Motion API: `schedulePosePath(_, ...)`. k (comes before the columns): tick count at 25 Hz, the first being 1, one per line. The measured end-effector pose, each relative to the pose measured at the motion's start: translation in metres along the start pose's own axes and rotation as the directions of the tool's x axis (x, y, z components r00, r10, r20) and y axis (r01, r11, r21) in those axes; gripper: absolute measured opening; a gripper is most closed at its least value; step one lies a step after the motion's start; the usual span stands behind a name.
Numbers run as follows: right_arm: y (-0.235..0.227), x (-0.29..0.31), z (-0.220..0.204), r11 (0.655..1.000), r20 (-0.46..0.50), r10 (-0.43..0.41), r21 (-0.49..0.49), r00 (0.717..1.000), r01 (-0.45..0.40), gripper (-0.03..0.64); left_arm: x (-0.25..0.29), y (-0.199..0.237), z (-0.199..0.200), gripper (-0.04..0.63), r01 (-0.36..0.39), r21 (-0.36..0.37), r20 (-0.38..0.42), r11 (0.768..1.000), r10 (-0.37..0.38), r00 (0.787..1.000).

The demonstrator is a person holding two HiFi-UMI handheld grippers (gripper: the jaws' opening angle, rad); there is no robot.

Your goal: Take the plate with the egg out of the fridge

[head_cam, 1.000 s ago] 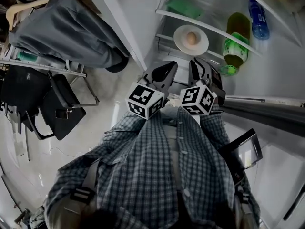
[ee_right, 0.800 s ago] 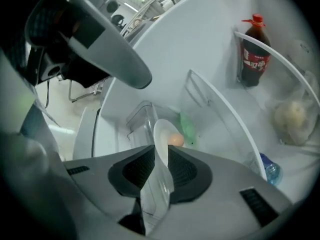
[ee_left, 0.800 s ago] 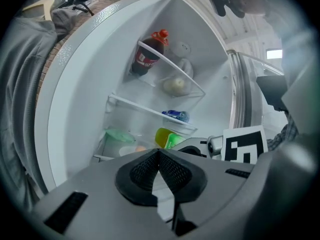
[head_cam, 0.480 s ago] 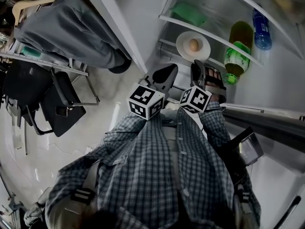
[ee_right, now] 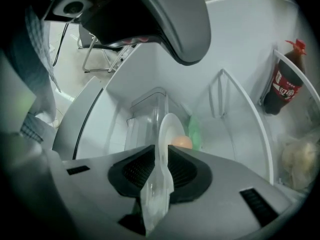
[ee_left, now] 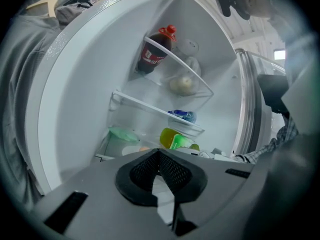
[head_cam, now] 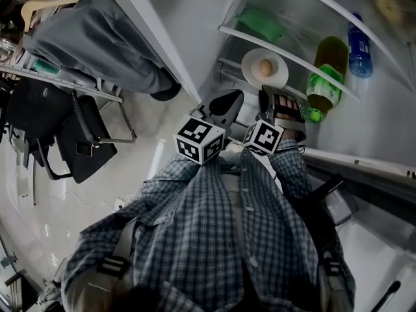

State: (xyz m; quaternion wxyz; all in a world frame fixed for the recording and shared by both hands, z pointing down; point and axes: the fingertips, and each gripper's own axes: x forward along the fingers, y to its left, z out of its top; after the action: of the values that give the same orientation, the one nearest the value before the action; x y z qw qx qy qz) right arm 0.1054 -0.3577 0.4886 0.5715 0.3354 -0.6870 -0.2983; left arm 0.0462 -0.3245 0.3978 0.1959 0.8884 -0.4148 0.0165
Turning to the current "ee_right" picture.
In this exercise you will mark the white plate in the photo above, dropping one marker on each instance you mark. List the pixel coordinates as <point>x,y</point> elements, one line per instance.
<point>167,131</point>

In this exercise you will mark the brown egg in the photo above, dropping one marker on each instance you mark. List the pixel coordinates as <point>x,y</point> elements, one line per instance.
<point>181,142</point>

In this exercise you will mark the white refrigerator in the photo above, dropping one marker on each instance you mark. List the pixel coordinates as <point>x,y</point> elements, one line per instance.
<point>237,34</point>

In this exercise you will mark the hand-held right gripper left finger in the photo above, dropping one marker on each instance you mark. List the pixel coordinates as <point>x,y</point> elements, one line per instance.
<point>100,196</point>

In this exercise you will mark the clear plastic fridge drawer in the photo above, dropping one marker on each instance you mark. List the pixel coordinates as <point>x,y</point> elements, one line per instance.
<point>147,109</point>

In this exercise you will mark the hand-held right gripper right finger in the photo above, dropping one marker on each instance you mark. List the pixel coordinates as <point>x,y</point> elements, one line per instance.
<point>225,196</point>

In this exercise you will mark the person's plaid shirt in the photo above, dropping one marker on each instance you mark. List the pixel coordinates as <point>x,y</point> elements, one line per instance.
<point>37,39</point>

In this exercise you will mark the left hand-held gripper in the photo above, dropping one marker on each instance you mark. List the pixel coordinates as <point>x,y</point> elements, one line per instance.
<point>70,6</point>

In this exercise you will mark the clear bag of bread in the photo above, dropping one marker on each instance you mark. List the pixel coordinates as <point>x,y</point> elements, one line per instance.
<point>300,159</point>

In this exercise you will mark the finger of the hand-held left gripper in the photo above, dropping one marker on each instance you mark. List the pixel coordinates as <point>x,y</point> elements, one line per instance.
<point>187,21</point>

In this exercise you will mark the black office chair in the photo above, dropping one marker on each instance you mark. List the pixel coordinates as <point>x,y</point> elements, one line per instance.
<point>87,37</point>

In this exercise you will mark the cola bottle with red label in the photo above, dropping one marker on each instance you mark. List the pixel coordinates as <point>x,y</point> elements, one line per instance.
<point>285,84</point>

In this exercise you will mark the pale green plastic item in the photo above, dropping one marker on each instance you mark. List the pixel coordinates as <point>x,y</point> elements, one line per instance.
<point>193,131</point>

